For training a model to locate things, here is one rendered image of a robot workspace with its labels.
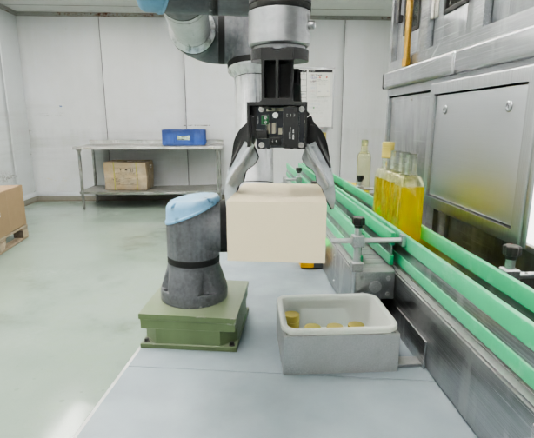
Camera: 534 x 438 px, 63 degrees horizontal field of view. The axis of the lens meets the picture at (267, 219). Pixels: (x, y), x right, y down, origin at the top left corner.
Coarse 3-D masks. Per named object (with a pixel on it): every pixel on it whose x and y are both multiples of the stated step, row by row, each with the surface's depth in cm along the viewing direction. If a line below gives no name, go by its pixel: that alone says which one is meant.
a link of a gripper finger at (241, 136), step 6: (252, 120) 58; (246, 126) 57; (240, 132) 58; (246, 132) 58; (252, 132) 58; (240, 138) 58; (246, 138) 58; (252, 138) 58; (234, 144) 58; (240, 144) 58; (234, 150) 59; (234, 156) 58
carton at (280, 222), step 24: (240, 192) 59; (264, 192) 59; (288, 192) 59; (312, 192) 59; (240, 216) 53; (264, 216) 53; (288, 216) 52; (312, 216) 52; (240, 240) 54; (264, 240) 53; (288, 240) 53; (312, 240) 53
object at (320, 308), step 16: (288, 304) 97; (304, 304) 97; (320, 304) 97; (336, 304) 98; (352, 304) 98; (368, 304) 97; (304, 320) 98; (320, 320) 98; (336, 320) 98; (352, 320) 98; (368, 320) 98; (384, 320) 88
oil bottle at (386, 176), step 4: (384, 172) 119; (388, 172) 116; (392, 172) 115; (384, 176) 118; (388, 176) 116; (384, 180) 118; (388, 180) 115; (384, 184) 118; (388, 184) 116; (384, 188) 118; (388, 188) 116; (384, 192) 118; (388, 192) 116; (384, 196) 118; (388, 196) 116; (384, 200) 118; (388, 200) 116; (380, 204) 122; (384, 204) 118; (380, 208) 122; (384, 208) 118; (380, 212) 122; (384, 212) 118; (384, 216) 118
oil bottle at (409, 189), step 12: (408, 180) 104; (420, 180) 104; (396, 192) 108; (408, 192) 104; (420, 192) 104; (396, 204) 108; (408, 204) 105; (420, 204) 105; (396, 216) 108; (408, 216) 106; (420, 216) 106; (408, 228) 106; (420, 228) 106
